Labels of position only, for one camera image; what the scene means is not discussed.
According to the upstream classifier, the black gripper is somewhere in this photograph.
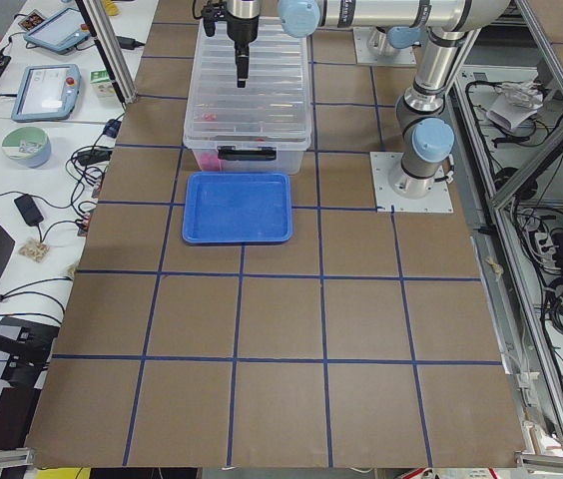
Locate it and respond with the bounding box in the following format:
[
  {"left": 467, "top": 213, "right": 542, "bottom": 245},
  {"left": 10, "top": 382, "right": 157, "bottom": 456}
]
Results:
[{"left": 225, "top": 0, "right": 260, "bottom": 88}]

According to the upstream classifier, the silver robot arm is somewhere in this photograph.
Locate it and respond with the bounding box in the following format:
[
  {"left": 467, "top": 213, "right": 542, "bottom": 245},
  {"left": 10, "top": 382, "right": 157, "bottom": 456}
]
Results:
[{"left": 277, "top": 0, "right": 508, "bottom": 200}]

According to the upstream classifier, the clear plastic storage box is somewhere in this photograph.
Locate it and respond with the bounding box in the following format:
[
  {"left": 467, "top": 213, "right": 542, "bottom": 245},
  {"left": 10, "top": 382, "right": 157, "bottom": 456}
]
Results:
[{"left": 183, "top": 19, "right": 312, "bottom": 176}]

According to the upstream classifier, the red block in box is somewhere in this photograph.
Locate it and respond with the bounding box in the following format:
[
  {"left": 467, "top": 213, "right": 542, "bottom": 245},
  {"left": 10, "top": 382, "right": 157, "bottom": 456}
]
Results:
[{"left": 199, "top": 151, "right": 223, "bottom": 172}]

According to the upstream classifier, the green white carton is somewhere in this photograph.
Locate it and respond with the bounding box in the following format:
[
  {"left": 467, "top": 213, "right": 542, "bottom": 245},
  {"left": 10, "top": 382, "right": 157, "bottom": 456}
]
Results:
[{"left": 89, "top": 70, "right": 116, "bottom": 98}]

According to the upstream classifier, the blue plastic tray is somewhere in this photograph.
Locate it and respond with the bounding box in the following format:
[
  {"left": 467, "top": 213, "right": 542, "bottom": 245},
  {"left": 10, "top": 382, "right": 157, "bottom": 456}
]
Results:
[{"left": 182, "top": 172, "right": 293, "bottom": 244}]

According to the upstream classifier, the blue teach pendant far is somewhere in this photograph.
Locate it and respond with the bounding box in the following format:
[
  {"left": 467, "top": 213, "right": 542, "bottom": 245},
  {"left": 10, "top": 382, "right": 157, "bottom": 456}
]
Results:
[{"left": 24, "top": 8, "right": 90, "bottom": 54}]

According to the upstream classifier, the blue teach pendant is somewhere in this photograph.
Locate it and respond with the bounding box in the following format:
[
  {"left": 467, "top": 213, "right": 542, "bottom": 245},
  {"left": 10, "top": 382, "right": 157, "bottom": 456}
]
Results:
[
  {"left": 11, "top": 64, "right": 81, "bottom": 123},
  {"left": 24, "top": 8, "right": 90, "bottom": 54}
]

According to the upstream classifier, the blue teach pendant near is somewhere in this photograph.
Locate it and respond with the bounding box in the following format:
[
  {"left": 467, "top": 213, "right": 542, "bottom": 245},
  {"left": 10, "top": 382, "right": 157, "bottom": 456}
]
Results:
[{"left": 11, "top": 64, "right": 81, "bottom": 123}]

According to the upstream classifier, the green white bowl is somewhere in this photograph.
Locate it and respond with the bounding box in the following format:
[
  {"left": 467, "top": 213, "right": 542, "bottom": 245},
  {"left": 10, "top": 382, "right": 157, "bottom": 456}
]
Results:
[{"left": 1, "top": 127, "right": 52, "bottom": 168}]

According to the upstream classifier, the black power adapter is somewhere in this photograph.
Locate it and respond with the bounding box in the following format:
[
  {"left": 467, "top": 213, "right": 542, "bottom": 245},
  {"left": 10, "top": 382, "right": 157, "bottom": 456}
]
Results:
[{"left": 14, "top": 194, "right": 44, "bottom": 227}]

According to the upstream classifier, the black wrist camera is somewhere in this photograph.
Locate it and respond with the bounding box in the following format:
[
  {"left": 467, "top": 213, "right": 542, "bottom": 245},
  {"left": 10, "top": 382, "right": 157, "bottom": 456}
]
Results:
[{"left": 201, "top": 0, "right": 226, "bottom": 37}]

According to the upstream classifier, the aluminium frame post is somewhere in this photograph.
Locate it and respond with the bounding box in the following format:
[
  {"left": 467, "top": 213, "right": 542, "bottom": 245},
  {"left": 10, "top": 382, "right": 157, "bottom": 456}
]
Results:
[{"left": 76, "top": 0, "right": 137, "bottom": 105}]

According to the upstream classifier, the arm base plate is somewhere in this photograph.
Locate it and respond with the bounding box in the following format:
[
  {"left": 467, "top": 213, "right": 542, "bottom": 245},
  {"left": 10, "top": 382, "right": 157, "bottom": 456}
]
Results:
[
  {"left": 353, "top": 26, "right": 421, "bottom": 68},
  {"left": 370, "top": 152, "right": 454, "bottom": 215}
]

